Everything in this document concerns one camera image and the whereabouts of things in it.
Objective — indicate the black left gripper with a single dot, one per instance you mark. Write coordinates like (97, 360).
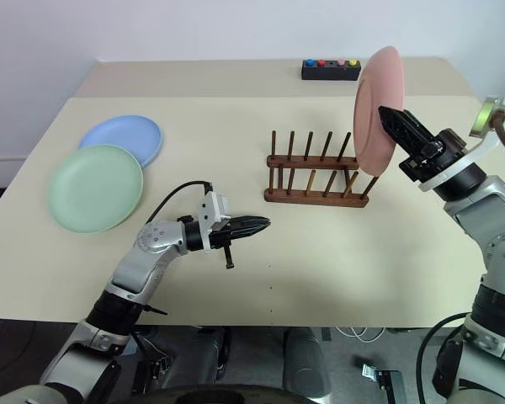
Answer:
(225, 235)

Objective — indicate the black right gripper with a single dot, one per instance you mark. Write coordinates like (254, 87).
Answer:
(435, 156)

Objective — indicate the pink plate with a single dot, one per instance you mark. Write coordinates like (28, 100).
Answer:
(374, 84)

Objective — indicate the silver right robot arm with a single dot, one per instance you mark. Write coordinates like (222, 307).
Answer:
(484, 210)

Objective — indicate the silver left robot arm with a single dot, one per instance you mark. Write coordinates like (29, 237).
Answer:
(130, 269)

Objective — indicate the wooden dish rack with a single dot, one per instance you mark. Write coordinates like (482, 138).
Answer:
(315, 197)

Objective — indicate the white green clamp fixture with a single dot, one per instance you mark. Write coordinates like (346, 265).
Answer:
(486, 115)

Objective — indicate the black button box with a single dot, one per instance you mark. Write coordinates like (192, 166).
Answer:
(330, 73)

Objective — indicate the grey rounded leg shell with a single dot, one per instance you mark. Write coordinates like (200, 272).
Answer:
(204, 355)
(307, 362)

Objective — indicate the blue plate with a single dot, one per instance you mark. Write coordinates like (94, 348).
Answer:
(126, 132)

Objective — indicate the green plate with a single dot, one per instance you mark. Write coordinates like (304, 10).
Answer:
(94, 189)

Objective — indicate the dark rounded shape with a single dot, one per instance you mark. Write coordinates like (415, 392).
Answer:
(231, 395)

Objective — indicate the beige rounded shape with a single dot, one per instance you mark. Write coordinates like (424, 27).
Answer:
(25, 396)

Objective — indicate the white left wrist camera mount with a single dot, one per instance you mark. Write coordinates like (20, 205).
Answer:
(212, 208)

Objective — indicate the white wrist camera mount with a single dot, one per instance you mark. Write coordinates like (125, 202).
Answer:
(212, 208)
(450, 172)

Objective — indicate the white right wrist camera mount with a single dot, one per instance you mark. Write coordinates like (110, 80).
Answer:
(450, 172)

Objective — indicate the black metal bracket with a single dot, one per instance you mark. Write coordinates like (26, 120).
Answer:
(383, 381)

